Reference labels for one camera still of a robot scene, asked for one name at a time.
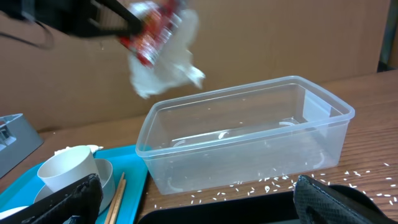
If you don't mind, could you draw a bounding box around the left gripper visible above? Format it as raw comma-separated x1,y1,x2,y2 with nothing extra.
1,0,142,38

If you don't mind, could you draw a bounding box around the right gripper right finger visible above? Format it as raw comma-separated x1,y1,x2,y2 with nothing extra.
294,175,395,224

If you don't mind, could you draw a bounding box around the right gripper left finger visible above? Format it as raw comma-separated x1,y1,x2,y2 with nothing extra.
1,174,103,224

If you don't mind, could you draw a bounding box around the red snack wrapper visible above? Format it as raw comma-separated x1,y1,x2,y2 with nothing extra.
119,0,186,67

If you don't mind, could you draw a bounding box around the grey bowl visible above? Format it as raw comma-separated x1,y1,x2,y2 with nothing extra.
34,159,116,213

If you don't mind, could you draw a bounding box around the white plastic cup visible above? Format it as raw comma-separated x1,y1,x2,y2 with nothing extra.
37,146,99,192

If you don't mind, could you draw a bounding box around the white napkin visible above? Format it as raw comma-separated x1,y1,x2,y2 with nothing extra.
129,9,205,99

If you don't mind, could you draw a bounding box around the grey dishwasher rack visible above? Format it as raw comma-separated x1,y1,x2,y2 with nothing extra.
1,113,44,177

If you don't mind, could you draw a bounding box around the black plastic tray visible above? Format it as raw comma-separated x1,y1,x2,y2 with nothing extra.
140,185,384,224

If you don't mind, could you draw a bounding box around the left wooden chopstick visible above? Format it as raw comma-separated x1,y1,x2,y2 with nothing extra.
104,172,124,224

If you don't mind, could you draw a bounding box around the wooden chopstick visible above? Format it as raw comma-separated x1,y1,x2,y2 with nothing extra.
104,172,124,224
109,179,126,224

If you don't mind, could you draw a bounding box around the right wooden chopstick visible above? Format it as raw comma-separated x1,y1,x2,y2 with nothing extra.
109,179,126,224

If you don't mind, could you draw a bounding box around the teal plastic tray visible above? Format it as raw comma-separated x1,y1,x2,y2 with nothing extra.
1,145,148,224

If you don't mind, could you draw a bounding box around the brown cardboard backdrop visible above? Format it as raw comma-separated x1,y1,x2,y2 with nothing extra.
1,0,390,130

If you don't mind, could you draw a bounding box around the clear plastic bin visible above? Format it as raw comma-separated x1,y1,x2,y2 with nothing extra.
136,76,355,195

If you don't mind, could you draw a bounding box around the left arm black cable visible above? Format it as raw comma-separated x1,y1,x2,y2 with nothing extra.
0,20,54,50

